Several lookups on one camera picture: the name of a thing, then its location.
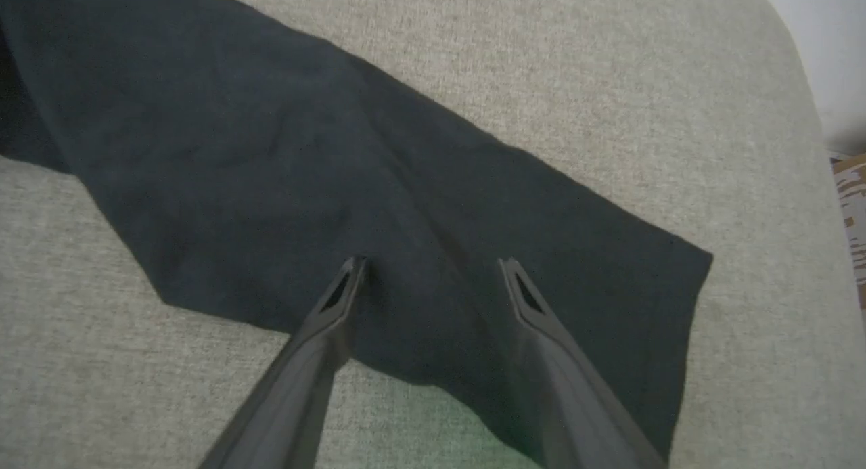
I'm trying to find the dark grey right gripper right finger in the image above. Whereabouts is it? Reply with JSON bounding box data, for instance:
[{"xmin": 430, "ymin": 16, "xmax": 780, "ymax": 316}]
[{"xmin": 499, "ymin": 257, "xmax": 667, "ymax": 469}]

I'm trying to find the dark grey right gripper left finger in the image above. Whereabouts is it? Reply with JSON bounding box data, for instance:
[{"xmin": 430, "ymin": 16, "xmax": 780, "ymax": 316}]
[{"xmin": 200, "ymin": 255, "xmax": 369, "ymax": 469}]

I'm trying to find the white black t-shirt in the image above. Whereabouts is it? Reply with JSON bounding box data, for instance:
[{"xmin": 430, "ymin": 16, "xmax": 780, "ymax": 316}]
[{"xmin": 0, "ymin": 0, "xmax": 714, "ymax": 469}]

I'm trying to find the brown patterned mat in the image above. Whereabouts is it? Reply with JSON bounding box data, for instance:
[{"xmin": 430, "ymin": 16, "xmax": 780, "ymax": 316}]
[{"xmin": 831, "ymin": 152, "xmax": 866, "ymax": 314}]

